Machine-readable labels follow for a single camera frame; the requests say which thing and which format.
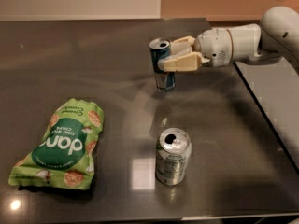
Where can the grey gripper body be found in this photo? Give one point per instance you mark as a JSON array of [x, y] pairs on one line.
[[213, 46]]

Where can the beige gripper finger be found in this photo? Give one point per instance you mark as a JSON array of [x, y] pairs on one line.
[[182, 63], [184, 45]]

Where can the blue silver redbull can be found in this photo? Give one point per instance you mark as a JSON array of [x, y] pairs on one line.
[[159, 50]]

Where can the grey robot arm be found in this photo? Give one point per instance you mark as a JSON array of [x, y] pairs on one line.
[[276, 36]]

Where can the silver soda can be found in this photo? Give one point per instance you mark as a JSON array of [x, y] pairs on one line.
[[173, 150]]

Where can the grey side table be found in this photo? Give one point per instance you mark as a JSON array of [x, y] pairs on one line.
[[276, 88]]

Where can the green rice chips bag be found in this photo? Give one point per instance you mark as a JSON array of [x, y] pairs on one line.
[[64, 158]]

